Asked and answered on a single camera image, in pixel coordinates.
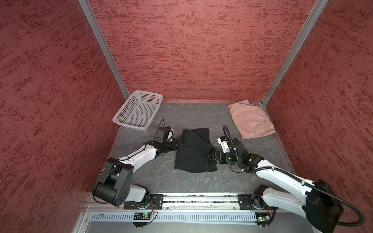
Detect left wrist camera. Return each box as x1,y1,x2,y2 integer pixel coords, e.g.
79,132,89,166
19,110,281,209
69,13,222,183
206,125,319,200
153,127,173,144

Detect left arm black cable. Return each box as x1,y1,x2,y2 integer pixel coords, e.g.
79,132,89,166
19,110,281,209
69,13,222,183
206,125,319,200
91,117,167,204

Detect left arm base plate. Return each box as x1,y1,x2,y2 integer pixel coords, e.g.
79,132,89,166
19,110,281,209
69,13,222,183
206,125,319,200
123,194,164,210

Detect right circuit board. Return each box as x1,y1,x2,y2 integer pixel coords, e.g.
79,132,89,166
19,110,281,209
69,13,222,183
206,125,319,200
255,212,271,225

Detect circuit board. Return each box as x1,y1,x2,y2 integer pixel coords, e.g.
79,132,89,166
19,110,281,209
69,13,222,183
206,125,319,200
255,212,271,225
133,212,152,221

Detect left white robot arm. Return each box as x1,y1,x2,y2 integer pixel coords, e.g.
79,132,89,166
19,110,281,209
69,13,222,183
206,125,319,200
92,138,184,208

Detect white plastic laundry basket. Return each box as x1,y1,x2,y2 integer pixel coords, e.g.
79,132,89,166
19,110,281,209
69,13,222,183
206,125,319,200
112,90,164,132

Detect black shorts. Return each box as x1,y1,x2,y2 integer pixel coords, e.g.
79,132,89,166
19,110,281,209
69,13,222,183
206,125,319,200
174,128,218,173

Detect pink shorts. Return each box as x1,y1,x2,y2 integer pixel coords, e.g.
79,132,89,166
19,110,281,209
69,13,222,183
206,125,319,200
228,100,275,139

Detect left aluminium corner post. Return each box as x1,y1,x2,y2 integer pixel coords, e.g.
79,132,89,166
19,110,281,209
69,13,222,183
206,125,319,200
78,0,130,99

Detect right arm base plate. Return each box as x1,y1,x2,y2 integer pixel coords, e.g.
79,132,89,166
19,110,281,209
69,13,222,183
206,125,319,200
237,194,278,211

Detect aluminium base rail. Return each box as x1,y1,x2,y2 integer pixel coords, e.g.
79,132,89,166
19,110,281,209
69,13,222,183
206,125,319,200
83,189,306,213

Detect aluminium corner post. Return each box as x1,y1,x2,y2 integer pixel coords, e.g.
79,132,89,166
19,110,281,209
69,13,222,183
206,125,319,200
260,0,328,109
78,0,130,99

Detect right aluminium corner post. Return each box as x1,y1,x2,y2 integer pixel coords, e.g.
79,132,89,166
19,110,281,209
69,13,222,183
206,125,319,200
260,0,328,109

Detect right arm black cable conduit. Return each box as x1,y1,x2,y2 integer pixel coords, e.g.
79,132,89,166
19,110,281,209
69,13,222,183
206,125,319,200
222,125,365,228

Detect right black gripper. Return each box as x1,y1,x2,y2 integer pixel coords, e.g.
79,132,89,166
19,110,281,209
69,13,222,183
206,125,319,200
207,150,241,165

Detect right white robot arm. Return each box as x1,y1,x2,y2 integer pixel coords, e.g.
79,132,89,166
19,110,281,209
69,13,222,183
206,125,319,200
207,136,343,233

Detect white slotted cable duct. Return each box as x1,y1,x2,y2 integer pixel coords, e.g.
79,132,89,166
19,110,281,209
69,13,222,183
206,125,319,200
90,212,256,224

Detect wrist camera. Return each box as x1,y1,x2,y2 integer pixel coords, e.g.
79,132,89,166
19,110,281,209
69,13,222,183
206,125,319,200
153,127,173,144
217,136,230,153

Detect left circuit board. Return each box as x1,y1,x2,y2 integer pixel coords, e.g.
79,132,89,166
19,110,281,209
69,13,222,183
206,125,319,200
133,212,152,221

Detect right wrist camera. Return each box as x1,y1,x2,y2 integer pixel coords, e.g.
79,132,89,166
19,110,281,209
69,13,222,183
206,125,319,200
217,136,230,153

